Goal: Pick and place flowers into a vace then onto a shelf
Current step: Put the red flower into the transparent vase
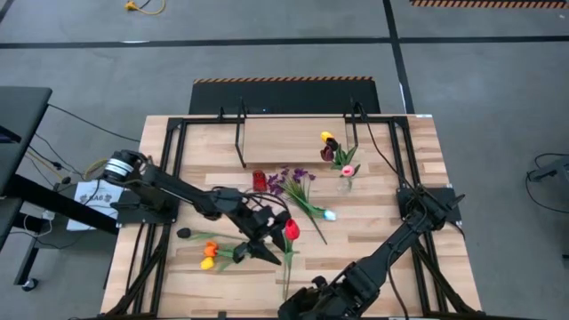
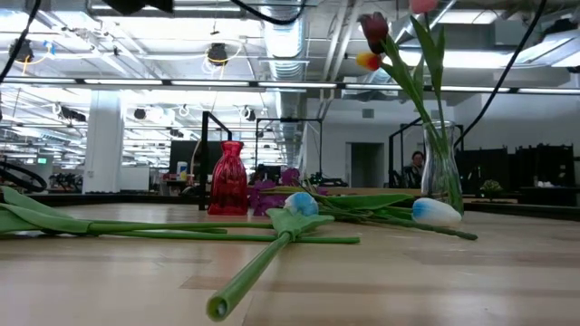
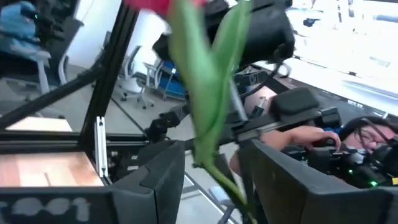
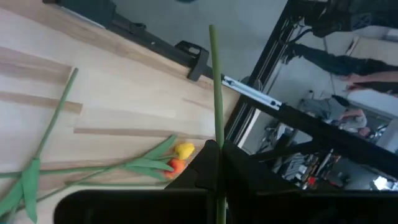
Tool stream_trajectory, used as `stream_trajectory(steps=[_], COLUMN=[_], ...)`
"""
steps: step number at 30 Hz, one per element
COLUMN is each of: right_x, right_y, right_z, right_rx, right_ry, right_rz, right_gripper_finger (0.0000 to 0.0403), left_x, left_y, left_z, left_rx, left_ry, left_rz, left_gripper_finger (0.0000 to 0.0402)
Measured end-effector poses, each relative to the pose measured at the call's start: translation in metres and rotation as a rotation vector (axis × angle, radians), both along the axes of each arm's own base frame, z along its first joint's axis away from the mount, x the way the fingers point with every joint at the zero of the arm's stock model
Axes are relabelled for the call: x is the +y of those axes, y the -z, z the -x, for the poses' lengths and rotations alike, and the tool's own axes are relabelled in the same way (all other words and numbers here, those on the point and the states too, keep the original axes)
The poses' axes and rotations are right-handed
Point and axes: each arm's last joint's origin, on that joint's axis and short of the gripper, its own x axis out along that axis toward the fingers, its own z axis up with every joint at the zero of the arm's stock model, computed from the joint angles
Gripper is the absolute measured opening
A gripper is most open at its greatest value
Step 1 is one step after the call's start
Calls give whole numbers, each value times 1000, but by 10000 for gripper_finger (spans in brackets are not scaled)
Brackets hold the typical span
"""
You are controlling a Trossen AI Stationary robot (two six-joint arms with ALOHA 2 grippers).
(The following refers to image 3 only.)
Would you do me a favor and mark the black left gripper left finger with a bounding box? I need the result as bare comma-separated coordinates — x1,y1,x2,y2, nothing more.
0,139,187,224

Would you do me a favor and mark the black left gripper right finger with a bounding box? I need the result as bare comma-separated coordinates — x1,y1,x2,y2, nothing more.
239,139,398,224

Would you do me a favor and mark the red tulip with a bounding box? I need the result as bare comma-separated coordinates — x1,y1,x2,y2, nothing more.
123,0,261,224

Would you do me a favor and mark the person's forearm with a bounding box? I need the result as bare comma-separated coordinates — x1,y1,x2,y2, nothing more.
229,126,312,177

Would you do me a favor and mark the person's hand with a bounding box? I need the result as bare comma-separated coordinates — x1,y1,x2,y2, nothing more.
306,130,342,150

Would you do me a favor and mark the person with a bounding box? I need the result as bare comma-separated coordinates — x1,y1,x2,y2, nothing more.
228,85,398,187

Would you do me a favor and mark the white office chair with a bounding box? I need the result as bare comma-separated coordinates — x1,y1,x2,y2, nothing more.
142,58,165,94
119,45,155,110

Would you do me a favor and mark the blue office chair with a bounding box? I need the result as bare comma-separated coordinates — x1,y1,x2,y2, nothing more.
0,1,68,94

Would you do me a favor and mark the silver corner bracket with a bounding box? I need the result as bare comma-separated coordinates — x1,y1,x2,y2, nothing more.
94,116,109,179

